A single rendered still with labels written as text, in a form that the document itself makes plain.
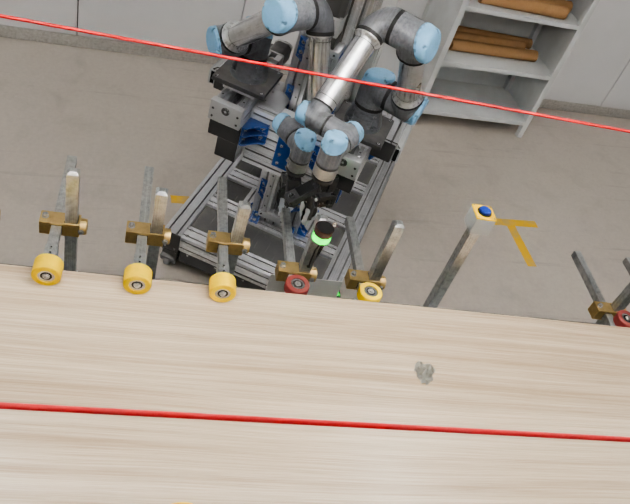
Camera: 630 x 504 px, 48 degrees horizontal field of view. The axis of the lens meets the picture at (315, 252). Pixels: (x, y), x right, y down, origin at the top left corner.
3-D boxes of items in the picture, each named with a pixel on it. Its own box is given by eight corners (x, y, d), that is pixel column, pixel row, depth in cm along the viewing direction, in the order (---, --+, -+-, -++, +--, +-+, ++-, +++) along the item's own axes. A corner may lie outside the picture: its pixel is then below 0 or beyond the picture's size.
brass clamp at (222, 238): (205, 239, 227) (208, 228, 224) (247, 244, 231) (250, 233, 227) (205, 253, 223) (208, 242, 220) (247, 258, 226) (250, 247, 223)
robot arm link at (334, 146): (355, 136, 212) (341, 147, 206) (344, 164, 220) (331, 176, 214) (333, 123, 214) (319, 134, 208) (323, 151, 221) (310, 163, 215)
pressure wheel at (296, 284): (277, 294, 236) (285, 271, 228) (300, 297, 238) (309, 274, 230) (279, 313, 230) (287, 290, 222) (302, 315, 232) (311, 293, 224)
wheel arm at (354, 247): (343, 223, 267) (346, 214, 264) (351, 224, 268) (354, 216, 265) (359, 312, 237) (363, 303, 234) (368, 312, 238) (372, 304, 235)
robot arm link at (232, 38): (238, 58, 273) (322, 25, 229) (205, 62, 265) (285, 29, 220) (232, 26, 271) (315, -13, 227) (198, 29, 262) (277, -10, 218)
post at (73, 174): (64, 277, 232) (67, 164, 199) (76, 278, 233) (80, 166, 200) (63, 285, 229) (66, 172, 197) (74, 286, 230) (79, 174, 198)
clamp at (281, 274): (274, 269, 240) (277, 259, 237) (312, 274, 243) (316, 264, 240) (275, 282, 236) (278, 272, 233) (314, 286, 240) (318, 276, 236)
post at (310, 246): (282, 308, 254) (317, 212, 222) (292, 309, 255) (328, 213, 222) (283, 316, 252) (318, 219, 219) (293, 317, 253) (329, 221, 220)
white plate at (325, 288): (264, 292, 248) (270, 273, 241) (334, 299, 255) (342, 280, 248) (264, 293, 248) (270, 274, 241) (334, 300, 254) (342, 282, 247)
